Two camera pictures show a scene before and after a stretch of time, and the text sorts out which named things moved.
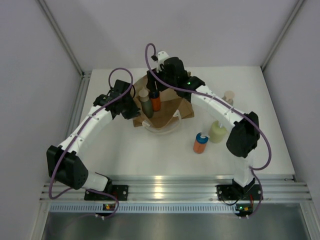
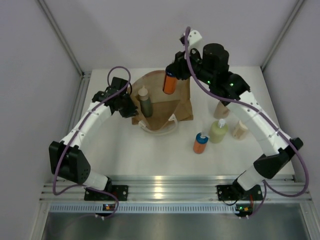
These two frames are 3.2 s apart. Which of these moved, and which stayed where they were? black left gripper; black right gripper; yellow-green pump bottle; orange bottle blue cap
Moved: black right gripper
Stayed: yellow-green pump bottle; black left gripper; orange bottle blue cap
